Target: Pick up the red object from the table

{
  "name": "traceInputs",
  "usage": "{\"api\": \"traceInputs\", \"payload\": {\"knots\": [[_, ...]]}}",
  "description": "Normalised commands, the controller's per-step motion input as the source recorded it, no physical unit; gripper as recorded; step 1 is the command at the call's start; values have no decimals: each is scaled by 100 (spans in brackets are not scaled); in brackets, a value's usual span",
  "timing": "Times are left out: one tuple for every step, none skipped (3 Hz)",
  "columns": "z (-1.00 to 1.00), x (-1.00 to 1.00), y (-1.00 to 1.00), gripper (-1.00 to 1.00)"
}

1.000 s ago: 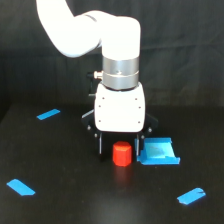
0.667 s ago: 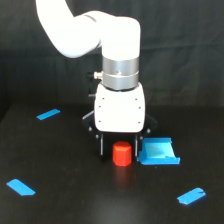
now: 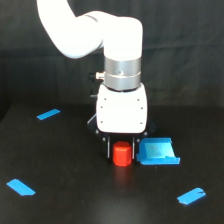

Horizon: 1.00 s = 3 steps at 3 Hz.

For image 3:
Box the red octagonal block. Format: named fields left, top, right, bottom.
left=113, top=141, right=132, bottom=167

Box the blue tape strip back left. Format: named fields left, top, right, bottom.
left=37, top=109, right=60, bottom=120

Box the black backdrop curtain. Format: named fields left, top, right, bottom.
left=0, top=0, right=224, bottom=107

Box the blue tape strip front right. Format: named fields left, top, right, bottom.
left=177, top=187, right=206, bottom=205

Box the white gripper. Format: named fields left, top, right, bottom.
left=87, top=84, right=156, bottom=163

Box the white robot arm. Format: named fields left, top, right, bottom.
left=36, top=0, right=148, bottom=167

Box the blue tape strip front left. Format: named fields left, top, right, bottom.
left=7, top=179, right=35, bottom=196

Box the blue tape strip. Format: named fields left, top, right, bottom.
left=7, top=179, right=35, bottom=196
left=177, top=187, right=206, bottom=205
left=37, top=109, right=60, bottom=120

